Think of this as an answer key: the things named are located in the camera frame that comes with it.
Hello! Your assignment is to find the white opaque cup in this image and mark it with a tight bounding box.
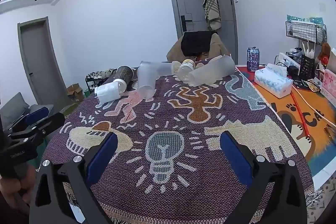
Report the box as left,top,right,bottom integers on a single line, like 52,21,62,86
94,81,125,104

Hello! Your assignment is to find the black shoe rack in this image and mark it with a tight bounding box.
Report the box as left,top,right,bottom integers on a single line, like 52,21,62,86
85,69,118,95

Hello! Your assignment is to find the purple soda can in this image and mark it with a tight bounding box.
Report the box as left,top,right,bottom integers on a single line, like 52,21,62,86
246,47,260,72

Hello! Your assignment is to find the black mesh holder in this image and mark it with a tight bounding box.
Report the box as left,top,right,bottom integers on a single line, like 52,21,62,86
300,54,315,79

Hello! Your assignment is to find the orange cat mat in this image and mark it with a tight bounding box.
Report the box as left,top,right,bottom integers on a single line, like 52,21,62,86
236,65,336,180

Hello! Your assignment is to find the dark brown cup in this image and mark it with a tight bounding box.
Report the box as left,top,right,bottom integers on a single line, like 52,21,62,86
113,65,134,90

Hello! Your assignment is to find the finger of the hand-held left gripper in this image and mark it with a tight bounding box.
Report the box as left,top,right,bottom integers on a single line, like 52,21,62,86
8,112,66,151
25,106,55,128

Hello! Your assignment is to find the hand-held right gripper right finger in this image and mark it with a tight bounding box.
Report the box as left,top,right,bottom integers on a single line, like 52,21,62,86
219,131,307,224

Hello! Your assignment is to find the person's left hand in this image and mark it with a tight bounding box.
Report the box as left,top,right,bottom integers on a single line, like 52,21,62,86
0,164,37,214

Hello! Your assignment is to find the pink box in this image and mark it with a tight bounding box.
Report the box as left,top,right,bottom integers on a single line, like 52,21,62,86
322,69,336,98

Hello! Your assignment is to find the white cable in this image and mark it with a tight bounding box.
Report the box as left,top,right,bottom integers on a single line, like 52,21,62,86
293,84,334,125

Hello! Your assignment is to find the white blue tissue pack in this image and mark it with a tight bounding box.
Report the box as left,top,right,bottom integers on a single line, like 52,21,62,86
254,63,294,98

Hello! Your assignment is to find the plain grey door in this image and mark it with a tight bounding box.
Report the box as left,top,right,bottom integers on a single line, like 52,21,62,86
17,17,67,109

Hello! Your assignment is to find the black cloth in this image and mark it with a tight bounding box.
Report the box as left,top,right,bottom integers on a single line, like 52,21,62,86
181,31,214,56

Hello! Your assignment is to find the cardboard box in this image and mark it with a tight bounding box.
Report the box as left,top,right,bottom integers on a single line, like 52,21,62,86
66,84,84,103

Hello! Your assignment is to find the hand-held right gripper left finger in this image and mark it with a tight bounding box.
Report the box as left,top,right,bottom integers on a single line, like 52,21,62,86
29,132,118,224

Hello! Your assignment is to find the brown chair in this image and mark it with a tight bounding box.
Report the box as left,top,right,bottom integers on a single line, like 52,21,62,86
166,33,231,62

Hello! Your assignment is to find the brown plush toy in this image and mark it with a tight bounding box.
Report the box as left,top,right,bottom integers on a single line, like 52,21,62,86
319,42,331,62

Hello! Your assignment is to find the white power strip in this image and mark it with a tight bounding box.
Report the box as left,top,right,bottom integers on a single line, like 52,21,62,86
278,52,301,69

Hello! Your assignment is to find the black wire basket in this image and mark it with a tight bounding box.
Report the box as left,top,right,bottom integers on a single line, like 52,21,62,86
285,21,327,45

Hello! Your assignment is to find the large frosted plastic cup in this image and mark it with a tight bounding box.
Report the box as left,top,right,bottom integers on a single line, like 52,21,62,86
188,55,236,87

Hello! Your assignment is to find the printed purple blanket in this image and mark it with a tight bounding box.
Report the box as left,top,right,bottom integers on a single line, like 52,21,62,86
39,67,315,224

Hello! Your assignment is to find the short frosted plastic cup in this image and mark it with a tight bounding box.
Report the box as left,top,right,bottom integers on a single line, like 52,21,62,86
152,61,174,78

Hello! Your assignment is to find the tall frosted plastic cup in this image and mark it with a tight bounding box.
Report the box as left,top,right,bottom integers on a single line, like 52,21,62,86
137,61,158,100

